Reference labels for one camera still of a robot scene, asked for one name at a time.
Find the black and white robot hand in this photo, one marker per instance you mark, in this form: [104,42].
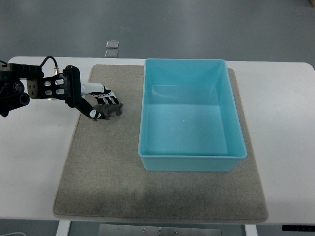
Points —
[84,96]

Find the brown hippo toy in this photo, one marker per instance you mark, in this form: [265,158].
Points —
[106,110]

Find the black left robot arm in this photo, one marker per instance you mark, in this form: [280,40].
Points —
[20,83]

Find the blue plastic box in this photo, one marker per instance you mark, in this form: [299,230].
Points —
[189,118]

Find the lower metal floor plate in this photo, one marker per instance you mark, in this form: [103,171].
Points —
[111,53]

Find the metal floor plate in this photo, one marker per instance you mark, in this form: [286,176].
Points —
[112,44]
[111,53]

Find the upper metal floor plate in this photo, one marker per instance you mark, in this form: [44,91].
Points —
[112,44]

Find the grey felt mat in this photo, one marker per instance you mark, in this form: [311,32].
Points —
[104,179]

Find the black table control panel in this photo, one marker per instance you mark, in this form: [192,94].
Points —
[298,228]

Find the metal table base plate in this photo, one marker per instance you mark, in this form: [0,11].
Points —
[129,230]

